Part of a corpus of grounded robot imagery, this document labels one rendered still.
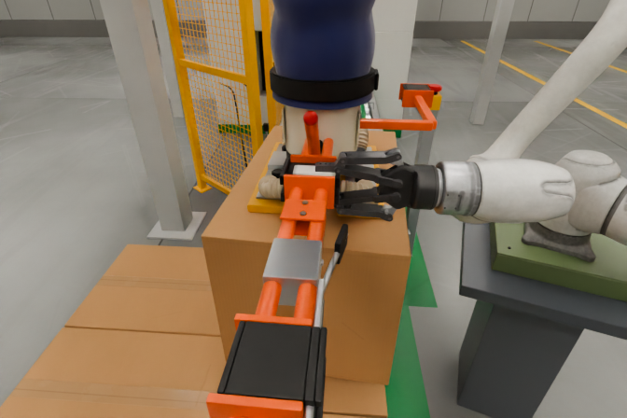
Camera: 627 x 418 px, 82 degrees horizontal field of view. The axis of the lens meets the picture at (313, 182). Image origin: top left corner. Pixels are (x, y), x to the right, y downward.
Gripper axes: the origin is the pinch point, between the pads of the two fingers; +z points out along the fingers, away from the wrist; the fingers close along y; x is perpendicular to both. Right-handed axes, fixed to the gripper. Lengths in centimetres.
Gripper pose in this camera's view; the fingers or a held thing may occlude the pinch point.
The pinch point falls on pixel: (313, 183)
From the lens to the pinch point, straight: 61.2
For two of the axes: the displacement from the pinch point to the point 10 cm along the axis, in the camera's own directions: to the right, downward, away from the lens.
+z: -10.0, -0.4, 0.6
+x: 0.7, -5.1, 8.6
